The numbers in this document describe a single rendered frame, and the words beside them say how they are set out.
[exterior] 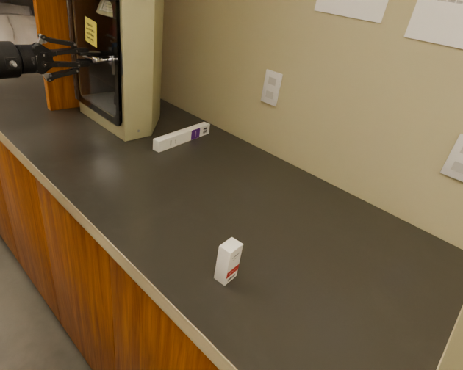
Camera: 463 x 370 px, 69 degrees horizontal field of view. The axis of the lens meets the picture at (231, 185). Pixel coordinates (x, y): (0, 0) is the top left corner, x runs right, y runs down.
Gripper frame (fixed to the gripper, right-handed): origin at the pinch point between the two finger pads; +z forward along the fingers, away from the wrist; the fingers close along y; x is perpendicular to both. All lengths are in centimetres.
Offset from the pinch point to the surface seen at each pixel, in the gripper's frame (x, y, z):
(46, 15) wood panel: 25.9, 8.3, -0.8
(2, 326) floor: 25, -119, -38
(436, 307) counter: -110, -29, 17
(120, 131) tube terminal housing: -7.3, -23.1, 5.4
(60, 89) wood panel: 26.7, -17.1, 1.0
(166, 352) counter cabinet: -69, -50, -22
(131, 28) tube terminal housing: -11.2, 10.0, 8.1
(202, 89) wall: -1, -15, 49
